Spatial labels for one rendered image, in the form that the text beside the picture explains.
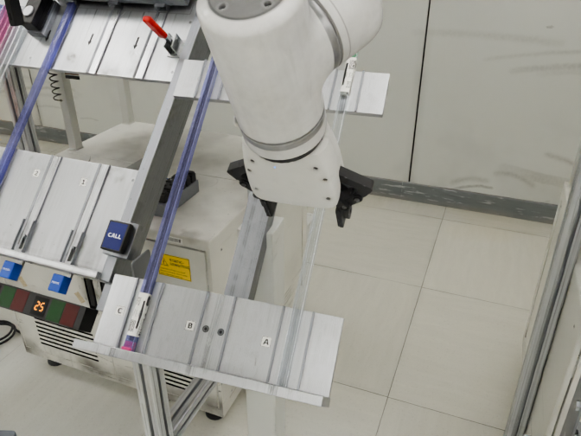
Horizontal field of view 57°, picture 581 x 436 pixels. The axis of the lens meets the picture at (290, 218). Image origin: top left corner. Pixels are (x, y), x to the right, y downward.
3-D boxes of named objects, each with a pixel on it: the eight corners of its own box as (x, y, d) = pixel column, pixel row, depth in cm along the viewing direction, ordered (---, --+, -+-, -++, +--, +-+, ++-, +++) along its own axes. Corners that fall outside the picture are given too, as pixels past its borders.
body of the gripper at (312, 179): (224, 148, 52) (250, 207, 62) (326, 160, 49) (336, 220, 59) (245, 90, 55) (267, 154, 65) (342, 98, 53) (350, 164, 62)
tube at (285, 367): (350, 50, 83) (349, 46, 82) (359, 51, 82) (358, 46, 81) (277, 385, 68) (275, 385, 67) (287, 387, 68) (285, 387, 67)
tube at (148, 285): (135, 352, 73) (130, 351, 72) (125, 349, 74) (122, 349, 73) (226, 42, 88) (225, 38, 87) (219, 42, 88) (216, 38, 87)
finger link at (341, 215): (332, 199, 60) (337, 227, 65) (360, 203, 59) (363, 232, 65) (338, 176, 61) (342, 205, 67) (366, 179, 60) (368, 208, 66)
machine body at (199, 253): (224, 434, 148) (207, 241, 119) (29, 367, 171) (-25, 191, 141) (305, 300, 201) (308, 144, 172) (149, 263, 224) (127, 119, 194)
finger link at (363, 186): (300, 163, 57) (304, 191, 62) (373, 175, 55) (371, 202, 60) (303, 155, 57) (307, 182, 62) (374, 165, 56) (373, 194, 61)
